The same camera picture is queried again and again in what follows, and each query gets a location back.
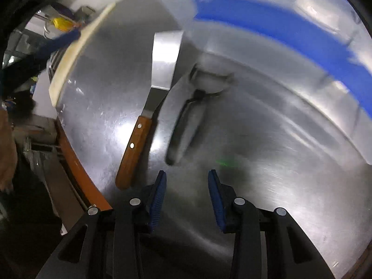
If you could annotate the clear plastic container blue clips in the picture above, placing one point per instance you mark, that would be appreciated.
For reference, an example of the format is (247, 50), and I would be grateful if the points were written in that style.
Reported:
(261, 20)

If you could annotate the cream plastic board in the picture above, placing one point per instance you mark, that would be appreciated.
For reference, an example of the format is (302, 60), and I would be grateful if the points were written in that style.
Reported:
(72, 55)

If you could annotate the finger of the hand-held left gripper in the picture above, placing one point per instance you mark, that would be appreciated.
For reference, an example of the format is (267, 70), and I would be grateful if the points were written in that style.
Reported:
(65, 39)

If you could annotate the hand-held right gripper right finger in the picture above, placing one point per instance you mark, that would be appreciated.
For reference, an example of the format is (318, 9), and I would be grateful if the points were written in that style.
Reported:
(216, 200)

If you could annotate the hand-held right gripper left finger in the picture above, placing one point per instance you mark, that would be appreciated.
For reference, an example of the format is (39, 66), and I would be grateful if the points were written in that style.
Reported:
(158, 197)

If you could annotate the yellow bottle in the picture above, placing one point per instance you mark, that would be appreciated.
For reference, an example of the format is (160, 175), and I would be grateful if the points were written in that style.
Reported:
(61, 23)

